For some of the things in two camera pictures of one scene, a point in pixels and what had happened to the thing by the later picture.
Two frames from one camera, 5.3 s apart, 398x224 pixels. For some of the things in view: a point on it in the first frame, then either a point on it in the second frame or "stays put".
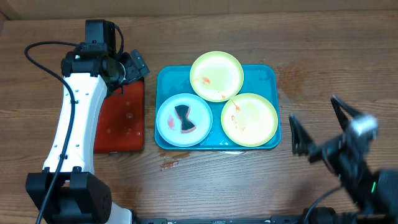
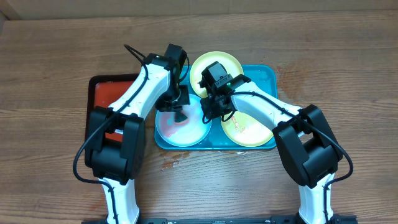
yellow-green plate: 249,119 stays put
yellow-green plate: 216,76 stays put
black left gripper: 132,73 → 163,106
